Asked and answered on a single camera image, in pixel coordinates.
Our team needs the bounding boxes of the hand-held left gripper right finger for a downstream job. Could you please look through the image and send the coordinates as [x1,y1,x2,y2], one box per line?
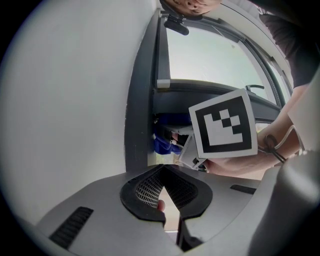
[163,163,261,253]

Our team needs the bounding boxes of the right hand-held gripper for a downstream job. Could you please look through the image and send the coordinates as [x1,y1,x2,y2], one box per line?
[159,87,259,171]

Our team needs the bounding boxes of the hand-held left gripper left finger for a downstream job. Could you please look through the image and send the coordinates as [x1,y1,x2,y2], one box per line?
[36,163,183,256]

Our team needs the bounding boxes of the blue cleaning cloth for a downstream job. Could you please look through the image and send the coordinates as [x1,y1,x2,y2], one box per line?
[152,113,183,156]

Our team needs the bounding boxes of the dark window frame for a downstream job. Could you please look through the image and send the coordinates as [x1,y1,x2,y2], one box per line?
[123,7,294,176]

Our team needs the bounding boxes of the person's right forearm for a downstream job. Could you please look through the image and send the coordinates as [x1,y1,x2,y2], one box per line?
[204,84,311,180]

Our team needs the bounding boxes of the person's left hand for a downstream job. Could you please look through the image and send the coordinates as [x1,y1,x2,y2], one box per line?
[156,199,167,214]

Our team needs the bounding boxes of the person's face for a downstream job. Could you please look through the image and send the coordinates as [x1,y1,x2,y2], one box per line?
[159,0,223,21]

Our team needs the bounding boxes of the person's black shirt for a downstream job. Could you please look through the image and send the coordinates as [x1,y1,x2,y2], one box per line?
[258,11,320,89]

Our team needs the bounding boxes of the black hair tie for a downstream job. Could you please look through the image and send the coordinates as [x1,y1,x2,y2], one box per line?
[263,134,289,164]

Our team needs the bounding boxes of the black window handle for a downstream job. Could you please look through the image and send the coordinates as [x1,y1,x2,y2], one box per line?
[244,84,265,92]

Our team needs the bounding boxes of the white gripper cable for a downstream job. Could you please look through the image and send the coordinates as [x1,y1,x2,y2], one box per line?
[257,124,308,158]

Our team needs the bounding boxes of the black head camera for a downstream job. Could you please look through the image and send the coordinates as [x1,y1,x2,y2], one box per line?
[163,13,190,37]

